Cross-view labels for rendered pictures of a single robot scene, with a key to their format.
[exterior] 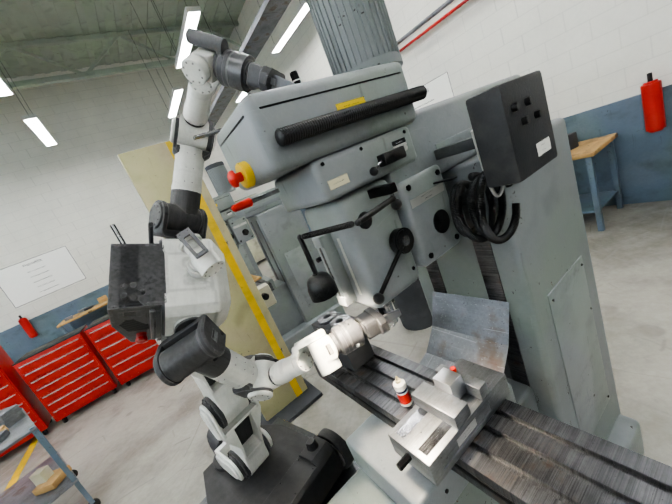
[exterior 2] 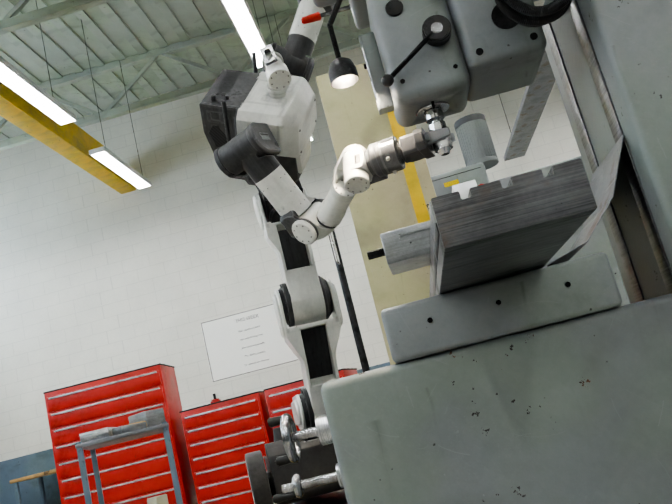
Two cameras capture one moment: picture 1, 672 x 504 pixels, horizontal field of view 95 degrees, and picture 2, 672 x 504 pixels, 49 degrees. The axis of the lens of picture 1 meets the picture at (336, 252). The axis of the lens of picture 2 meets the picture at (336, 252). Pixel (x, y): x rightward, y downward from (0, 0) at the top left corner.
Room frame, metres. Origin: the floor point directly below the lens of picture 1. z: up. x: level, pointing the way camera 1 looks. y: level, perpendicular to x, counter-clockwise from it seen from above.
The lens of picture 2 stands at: (-0.77, -0.78, 0.64)
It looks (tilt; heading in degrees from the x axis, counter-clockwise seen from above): 12 degrees up; 34
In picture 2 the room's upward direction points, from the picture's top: 14 degrees counter-clockwise
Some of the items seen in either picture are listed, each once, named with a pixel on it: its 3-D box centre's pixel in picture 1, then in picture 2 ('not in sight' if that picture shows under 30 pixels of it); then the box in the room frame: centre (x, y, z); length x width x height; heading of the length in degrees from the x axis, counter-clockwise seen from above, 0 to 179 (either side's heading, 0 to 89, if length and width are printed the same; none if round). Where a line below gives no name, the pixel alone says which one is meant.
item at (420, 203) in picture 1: (404, 218); (490, 30); (0.96, -0.25, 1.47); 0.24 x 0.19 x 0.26; 30
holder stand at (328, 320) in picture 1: (341, 337); not in sight; (1.23, 0.12, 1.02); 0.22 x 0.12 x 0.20; 31
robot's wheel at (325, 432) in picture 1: (334, 448); not in sight; (1.21, 0.37, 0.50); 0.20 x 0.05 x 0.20; 44
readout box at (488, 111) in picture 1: (516, 129); not in sight; (0.72, -0.50, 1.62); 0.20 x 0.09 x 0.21; 120
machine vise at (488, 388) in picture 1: (448, 407); (460, 226); (0.72, -0.13, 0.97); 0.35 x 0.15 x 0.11; 118
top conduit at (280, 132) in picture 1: (360, 112); not in sight; (0.76, -0.18, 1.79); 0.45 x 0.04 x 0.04; 120
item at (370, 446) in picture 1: (431, 424); (492, 315); (0.87, -0.07, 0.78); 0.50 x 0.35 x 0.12; 120
